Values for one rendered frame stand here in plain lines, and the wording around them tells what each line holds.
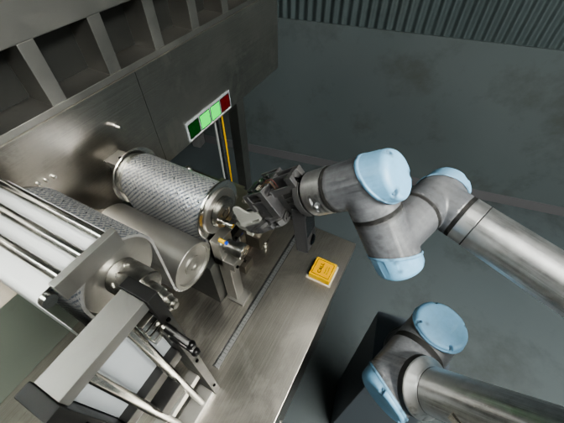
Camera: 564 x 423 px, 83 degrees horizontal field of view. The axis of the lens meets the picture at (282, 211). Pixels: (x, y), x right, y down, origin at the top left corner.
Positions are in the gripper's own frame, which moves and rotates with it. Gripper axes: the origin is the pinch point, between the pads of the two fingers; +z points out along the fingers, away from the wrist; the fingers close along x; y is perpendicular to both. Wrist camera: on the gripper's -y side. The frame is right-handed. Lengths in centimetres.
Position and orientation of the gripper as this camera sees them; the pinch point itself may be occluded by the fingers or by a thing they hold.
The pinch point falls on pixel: (248, 218)
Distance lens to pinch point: 68.1
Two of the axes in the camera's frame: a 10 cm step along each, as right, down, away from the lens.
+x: -4.7, 6.7, -5.7
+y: -5.7, -7.3, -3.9
